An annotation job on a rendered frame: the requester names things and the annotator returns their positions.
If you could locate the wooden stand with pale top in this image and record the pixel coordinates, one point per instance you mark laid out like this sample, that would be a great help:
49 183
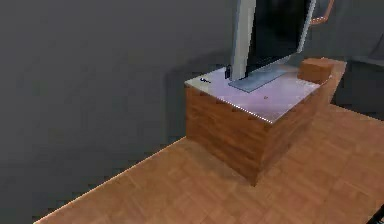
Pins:
233 133

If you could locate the small dark blue object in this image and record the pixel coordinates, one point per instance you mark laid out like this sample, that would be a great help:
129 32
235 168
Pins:
205 80

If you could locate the grey television set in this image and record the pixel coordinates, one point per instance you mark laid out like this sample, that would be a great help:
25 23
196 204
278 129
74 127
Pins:
276 30

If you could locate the small brown wooden box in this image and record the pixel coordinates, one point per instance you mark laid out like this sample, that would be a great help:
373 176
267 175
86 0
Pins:
315 69

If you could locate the orange curved bar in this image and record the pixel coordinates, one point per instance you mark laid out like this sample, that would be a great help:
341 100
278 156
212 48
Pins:
323 16

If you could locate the dark grey sofa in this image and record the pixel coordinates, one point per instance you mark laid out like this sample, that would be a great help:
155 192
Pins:
361 83

